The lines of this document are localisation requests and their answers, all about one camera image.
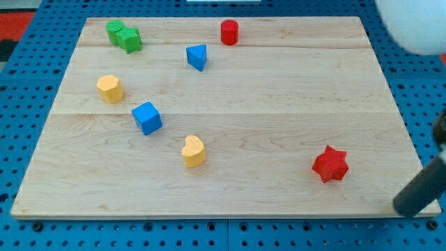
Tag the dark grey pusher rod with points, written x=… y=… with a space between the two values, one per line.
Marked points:
x=423 y=189

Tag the red star block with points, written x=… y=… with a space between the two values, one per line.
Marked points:
x=331 y=164

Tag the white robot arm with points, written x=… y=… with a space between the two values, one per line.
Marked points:
x=418 y=26

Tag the green star block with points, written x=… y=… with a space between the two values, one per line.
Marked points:
x=129 y=39

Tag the wooden board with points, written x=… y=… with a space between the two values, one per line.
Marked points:
x=264 y=108

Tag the yellow heart block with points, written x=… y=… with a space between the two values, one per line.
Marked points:
x=193 y=152

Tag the red cylinder block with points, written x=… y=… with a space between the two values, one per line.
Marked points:
x=229 y=32

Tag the blue triangle block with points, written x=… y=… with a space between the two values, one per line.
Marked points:
x=197 y=56

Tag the blue cube block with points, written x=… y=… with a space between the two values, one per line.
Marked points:
x=147 y=118

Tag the yellow hexagon block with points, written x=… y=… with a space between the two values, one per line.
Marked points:
x=110 y=88

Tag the green cylinder block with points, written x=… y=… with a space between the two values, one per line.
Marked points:
x=112 y=28

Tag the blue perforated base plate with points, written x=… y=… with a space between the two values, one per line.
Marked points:
x=33 y=73

